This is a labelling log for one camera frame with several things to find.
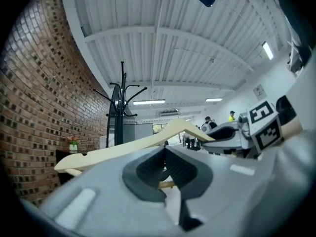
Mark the person's black printed shirt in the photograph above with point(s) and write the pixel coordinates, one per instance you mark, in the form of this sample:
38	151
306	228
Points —
293	28

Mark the white wall sign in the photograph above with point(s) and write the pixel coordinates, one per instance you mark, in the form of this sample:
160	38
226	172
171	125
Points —
259	92

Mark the white ceiling air conditioner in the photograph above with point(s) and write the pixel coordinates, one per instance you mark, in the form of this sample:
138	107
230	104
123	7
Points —
170	113

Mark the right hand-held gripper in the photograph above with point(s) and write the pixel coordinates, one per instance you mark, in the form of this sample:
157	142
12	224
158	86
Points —
261	115

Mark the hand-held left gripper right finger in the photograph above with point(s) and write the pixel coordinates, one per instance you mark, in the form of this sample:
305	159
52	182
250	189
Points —
234	194

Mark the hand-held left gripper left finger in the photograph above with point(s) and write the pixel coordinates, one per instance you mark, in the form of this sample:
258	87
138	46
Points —
111	206

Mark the long ceiling light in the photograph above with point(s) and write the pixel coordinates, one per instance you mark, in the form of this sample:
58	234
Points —
148	102
267	50
213	99

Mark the light wooden hanger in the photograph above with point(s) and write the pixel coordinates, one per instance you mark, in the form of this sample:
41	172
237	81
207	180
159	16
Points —
123	147

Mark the white backpack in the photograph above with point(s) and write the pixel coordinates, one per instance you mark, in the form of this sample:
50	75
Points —
206	128

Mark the potted flowers in white pot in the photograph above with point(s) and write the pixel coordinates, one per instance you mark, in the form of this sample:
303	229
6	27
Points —
73	146

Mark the black metal coat rack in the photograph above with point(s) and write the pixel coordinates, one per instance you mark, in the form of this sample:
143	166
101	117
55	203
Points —
120	122

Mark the black standing panel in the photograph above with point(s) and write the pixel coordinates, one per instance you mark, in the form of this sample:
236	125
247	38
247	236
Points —
114	122

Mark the person's right forearm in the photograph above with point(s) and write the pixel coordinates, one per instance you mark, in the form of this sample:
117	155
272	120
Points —
292	130

